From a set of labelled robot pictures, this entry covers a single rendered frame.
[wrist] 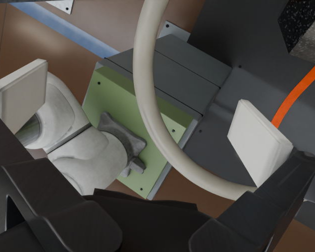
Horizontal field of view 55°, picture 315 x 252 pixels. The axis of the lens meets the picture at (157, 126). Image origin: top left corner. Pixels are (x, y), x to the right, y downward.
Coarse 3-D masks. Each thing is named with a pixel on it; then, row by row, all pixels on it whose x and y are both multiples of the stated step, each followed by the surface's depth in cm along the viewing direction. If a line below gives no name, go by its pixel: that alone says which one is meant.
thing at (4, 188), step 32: (0, 128) 11; (0, 160) 9; (32, 160) 8; (0, 192) 8; (32, 192) 7; (64, 192) 7; (0, 224) 8; (32, 224) 7; (64, 224) 6; (96, 224) 6
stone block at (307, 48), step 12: (288, 0) 93; (300, 0) 86; (312, 0) 82; (288, 12) 93; (300, 12) 88; (312, 12) 83; (288, 24) 95; (300, 24) 89; (312, 24) 84; (288, 36) 97; (300, 36) 91; (312, 36) 88; (288, 48) 99; (300, 48) 95; (312, 48) 92; (312, 60) 97
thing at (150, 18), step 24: (144, 0) 41; (168, 0) 41; (144, 24) 41; (144, 48) 42; (144, 72) 43; (144, 96) 45; (144, 120) 47; (168, 144) 48; (192, 168) 50; (216, 192) 52; (240, 192) 52
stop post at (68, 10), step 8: (0, 0) 142; (8, 0) 146; (16, 0) 151; (24, 0) 156; (32, 0) 161; (40, 0) 166; (48, 0) 172; (56, 0) 179; (64, 0) 184; (72, 0) 182; (64, 8) 186
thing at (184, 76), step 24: (168, 24) 167; (168, 48) 145; (192, 48) 163; (120, 72) 102; (168, 72) 120; (192, 72) 132; (216, 72) 146; (168, 96) 102; (192, 96) 111; (192, 120) 98; (168, 168) 108
